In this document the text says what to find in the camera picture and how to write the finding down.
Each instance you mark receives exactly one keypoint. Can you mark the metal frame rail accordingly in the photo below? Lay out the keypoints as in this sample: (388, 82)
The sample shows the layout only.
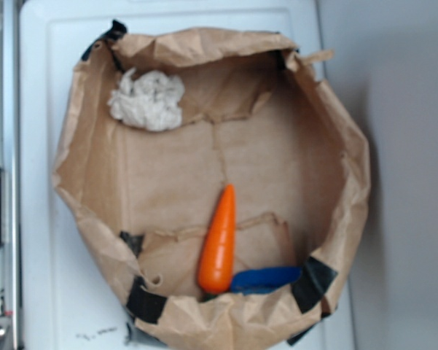
(11, 329)

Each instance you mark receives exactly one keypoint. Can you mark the orange toy carrot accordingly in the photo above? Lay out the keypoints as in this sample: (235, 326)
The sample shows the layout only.
(216, 262)

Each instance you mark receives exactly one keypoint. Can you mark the brown paper bag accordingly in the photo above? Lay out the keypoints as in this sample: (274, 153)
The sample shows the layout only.
(255, 116)

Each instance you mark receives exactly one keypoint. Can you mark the blue flat piece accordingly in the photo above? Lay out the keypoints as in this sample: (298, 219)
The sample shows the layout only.
(263, 281)

